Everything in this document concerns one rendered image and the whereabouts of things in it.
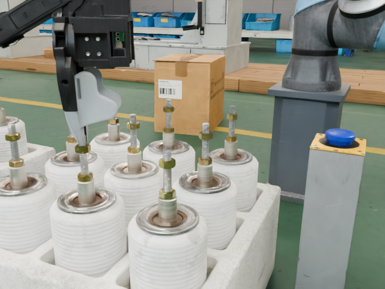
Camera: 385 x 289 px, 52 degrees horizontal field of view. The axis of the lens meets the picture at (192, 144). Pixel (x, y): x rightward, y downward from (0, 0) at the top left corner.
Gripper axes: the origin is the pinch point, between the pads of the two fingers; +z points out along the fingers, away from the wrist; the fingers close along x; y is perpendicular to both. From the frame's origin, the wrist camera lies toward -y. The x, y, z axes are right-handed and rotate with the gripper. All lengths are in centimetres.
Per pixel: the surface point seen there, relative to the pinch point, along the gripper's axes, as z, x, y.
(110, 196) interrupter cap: 8.9, 0.6, 3.5
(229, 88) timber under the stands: 33, 206, 51
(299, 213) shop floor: 34, 41, 44
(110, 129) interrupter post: 6.9, 25.3, 0.4
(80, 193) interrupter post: 7.7, -1.0, 0.0
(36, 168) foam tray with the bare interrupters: 19.2, 36.8, -18.3
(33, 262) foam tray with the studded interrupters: 16.2, -3.1, -6.2
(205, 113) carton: 25, 108, 26
